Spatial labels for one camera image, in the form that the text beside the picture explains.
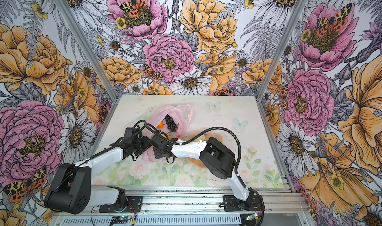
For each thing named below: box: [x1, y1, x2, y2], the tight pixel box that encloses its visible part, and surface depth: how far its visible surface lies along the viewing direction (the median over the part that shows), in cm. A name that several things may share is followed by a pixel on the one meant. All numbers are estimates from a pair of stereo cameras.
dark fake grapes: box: [165, 113, 178, 132], surface depth 104 cm
